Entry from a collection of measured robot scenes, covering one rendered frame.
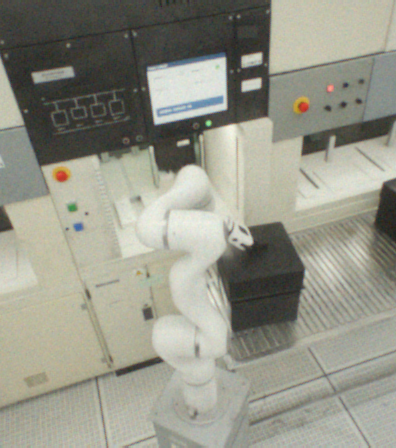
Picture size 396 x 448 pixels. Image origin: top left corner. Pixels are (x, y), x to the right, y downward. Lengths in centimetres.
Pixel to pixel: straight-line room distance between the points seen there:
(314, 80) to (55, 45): 95
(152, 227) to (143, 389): 164
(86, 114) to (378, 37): 114
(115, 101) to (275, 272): 82
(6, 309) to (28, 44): 113
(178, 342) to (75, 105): 85
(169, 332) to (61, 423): 141
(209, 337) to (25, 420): 162
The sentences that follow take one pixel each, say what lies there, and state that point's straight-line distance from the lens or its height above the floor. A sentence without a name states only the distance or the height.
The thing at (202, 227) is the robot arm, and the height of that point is 155.
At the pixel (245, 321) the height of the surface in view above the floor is 81.
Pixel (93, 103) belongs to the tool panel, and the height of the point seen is 159.
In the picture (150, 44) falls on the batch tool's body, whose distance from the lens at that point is 156.
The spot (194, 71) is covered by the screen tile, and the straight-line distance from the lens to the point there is 163.
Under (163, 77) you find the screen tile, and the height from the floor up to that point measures 163.
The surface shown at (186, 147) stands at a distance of 235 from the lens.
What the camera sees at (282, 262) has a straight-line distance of 164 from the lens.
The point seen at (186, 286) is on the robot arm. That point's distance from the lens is 113.
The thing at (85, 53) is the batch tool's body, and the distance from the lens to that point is 153.
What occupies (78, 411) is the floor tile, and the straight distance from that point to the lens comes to 262.
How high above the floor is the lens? 221
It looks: 41 degrees down
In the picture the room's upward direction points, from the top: 5 degrees counter-clockwise
